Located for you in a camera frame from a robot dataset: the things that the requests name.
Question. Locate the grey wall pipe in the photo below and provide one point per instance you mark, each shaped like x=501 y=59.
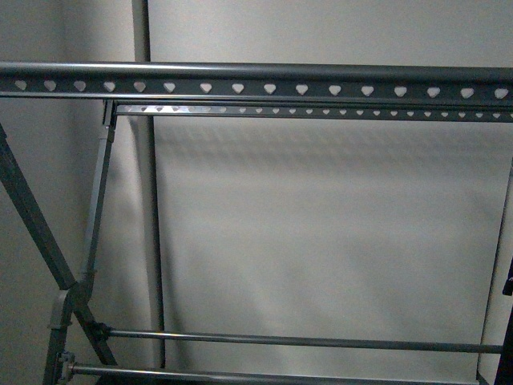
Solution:
x=146 y=151

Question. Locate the grey metal drying rack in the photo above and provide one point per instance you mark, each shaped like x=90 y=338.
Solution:
x=78 y=344

